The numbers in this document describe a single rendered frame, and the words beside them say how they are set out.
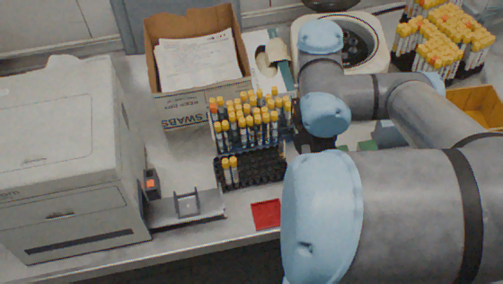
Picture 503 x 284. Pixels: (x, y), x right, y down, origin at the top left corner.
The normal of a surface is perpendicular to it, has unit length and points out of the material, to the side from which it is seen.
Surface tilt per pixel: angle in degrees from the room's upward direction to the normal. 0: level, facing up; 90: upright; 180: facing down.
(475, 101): 90
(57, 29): 90
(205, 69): 2
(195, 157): 0
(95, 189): 90
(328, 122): 90
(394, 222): 30
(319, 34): 0
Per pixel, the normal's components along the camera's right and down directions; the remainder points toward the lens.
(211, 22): 0.18, 0.77
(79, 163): -0.04, -0.58
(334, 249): -0.07, 0.26
